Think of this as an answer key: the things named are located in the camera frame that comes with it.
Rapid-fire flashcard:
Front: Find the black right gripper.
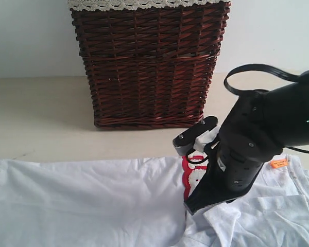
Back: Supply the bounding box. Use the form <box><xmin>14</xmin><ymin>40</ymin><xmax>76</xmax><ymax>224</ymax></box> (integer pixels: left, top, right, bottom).
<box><xmin>184</xmin><ymin>142</ymin><xmax>263</xmax><ymax>215</ymax></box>

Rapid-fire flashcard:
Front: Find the brown wicker basket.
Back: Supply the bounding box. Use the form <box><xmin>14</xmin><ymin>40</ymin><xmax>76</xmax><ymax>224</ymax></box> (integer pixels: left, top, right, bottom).
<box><xmin>69</xmin><ymin>1</ymin><xmax>231</xmax><ymax>129</ymax></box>

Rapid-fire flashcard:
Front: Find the orange garment tag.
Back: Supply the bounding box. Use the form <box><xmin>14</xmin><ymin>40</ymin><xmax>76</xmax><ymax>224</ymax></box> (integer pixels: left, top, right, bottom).
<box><xmin>269</xmin><ymin>158</ymin><xmax>289</xmax><ymax>169</ymax></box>

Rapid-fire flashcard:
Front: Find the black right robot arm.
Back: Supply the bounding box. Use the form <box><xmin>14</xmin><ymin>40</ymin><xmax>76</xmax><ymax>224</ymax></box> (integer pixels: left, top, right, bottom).
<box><xmin>184</xmin><ymin>64</ymin><xmax>309</xmax><ymax>215</ymax></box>

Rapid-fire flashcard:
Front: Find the white t-shirt with red lettering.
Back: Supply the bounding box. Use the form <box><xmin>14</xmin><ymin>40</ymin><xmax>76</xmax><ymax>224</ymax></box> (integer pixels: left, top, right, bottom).
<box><xmin>0</xmin><ymin>155</ymin><xmax>309</xmax><ymax>246</ymax></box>

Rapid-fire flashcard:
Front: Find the black ribbed cable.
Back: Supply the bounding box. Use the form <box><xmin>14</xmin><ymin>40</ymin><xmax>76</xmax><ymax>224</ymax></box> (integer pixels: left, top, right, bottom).
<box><xmin>223</xmin><ymin>64</ymin><xmax>303</xmax><ymax>97</ymax></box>

